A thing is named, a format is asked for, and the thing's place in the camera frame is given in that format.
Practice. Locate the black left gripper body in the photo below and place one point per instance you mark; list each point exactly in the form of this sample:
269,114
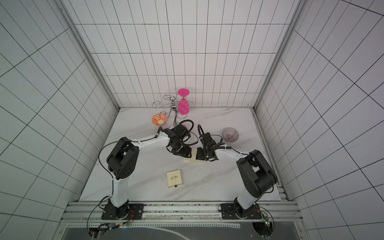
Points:
177,146

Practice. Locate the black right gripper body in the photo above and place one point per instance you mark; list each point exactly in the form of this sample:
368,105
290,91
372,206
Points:
202,153

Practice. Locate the cream jewelry box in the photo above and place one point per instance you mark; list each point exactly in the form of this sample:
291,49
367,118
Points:
174,179
194,158

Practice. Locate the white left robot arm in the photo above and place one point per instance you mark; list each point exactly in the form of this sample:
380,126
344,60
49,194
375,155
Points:
121,163

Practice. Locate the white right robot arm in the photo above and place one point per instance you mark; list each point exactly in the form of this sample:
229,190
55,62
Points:
257,175

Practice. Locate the chrome jewelry stand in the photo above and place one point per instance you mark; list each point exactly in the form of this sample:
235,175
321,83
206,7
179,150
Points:
173,106

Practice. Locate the orange patterned small bowl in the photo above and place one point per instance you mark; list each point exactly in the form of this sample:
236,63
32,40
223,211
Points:
159,119

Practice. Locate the purple striped glass bowl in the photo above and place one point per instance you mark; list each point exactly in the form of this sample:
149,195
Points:
230,134

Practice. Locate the pink goblet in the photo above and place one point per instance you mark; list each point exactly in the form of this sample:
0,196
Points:
184,107

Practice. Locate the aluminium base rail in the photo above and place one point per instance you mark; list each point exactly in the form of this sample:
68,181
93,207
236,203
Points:
182,212

